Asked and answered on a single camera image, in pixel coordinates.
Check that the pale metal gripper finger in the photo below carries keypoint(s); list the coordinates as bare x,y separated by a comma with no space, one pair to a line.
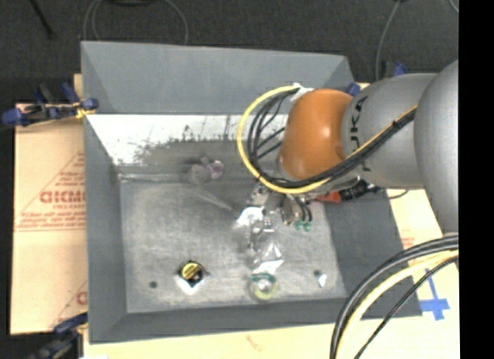
258,200
274,214

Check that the grey and pink toy animal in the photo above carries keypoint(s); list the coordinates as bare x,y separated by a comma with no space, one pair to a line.
204,171

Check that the black and yellow round thing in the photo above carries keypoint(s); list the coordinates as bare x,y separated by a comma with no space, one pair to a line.
190,271

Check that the grey metal bin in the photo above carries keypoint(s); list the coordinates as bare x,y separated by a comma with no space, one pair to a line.
162,234

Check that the brown cardboard board, red print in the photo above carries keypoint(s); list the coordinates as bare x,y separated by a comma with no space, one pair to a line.
46,180

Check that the black cylinder on white bracket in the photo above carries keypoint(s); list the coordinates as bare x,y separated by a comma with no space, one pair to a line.
357,191

